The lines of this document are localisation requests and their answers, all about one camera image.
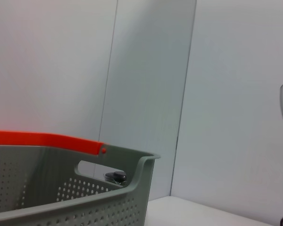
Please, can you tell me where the grey-green perforated storage basket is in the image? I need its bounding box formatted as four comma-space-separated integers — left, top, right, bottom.
0, 144, 161, 226

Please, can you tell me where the glass pitcher with black lid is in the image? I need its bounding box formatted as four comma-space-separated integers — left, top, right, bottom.
104, 171, 128, 184

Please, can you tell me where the orange basket handle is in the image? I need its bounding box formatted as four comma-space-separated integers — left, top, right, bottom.
0, 130, 108, 156

